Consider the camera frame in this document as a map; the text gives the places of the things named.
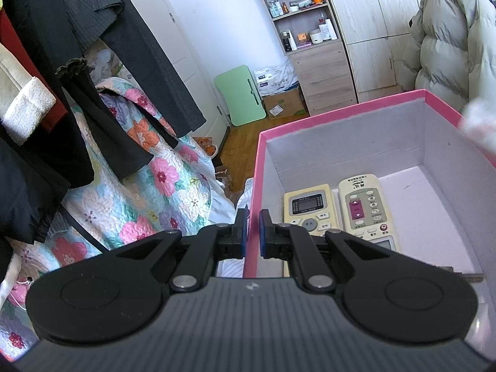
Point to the white plastic package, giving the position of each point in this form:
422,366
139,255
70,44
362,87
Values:
275,79

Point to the yellowed remote with LCD screen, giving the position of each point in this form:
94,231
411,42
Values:
310,201

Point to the grey puffer jacket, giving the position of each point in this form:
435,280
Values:
449,46

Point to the wooden shelf cabinet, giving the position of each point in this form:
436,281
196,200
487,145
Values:
321,73

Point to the brown cardboard box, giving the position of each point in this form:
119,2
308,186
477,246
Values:
286,104

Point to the green folding table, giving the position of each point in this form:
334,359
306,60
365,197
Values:
240,97

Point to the black bottle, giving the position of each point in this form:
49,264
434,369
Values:
286,42

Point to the cream remote with pink buttons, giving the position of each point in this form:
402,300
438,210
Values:
364,190

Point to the white door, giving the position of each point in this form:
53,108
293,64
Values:
182,46

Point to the white bottle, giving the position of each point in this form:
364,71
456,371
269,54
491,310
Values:
331,31

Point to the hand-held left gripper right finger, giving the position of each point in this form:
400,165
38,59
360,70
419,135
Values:
263,236

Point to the floral quilt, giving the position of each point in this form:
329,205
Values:
162,178

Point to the white tube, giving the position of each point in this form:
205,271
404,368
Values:
293,40

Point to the white cosmetic jar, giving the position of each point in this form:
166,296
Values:
316,37

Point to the red coat white fleece cuff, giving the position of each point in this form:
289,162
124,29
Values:
27,112

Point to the black jacket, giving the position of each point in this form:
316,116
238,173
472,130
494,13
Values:
31,178

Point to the dark grey hanging coat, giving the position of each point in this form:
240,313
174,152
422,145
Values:
147,54

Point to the pink cardboard box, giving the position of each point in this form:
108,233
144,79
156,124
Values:
348,143

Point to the black hanging garment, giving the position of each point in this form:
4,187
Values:
108,135

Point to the small orange box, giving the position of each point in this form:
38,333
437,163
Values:
302,38

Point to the light wood wardrobe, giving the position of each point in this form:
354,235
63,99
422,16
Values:
372,23

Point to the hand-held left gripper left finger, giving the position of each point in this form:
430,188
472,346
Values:
242,236

